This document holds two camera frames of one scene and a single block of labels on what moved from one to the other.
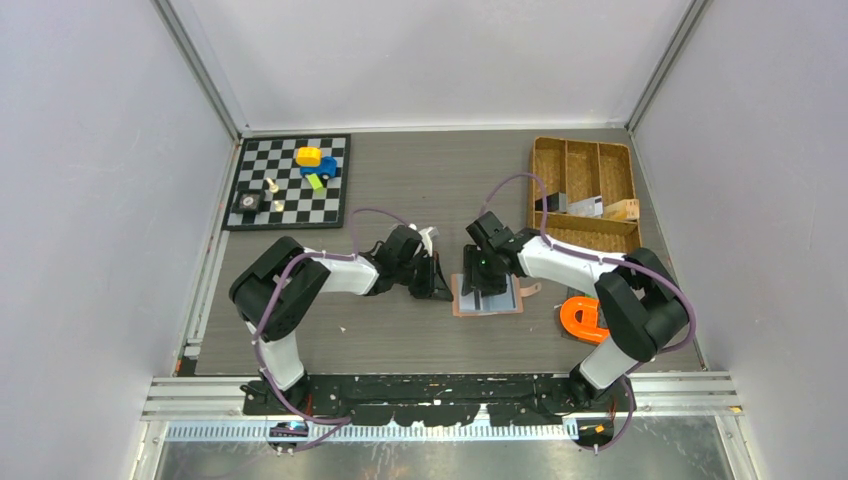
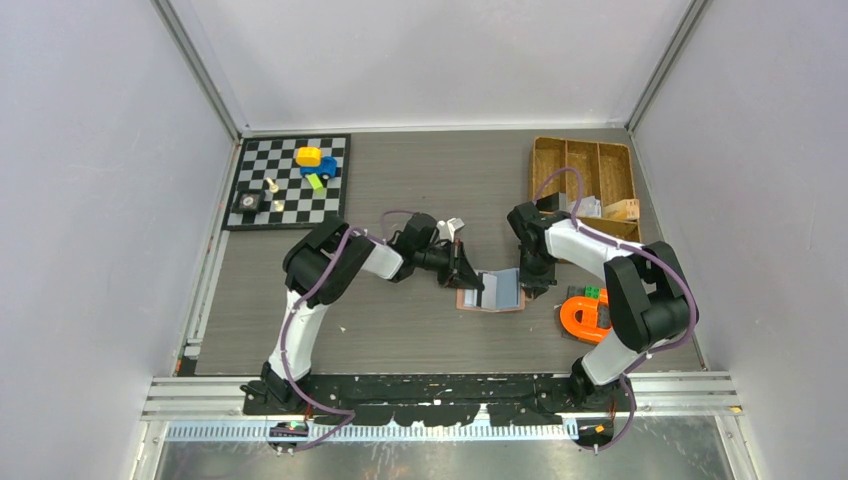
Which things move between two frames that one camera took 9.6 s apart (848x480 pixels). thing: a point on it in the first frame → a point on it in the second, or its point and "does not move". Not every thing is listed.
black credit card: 553,201 does not move
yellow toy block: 308,156 does not move
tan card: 624,209 does not move
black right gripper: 471,277 → 539,284
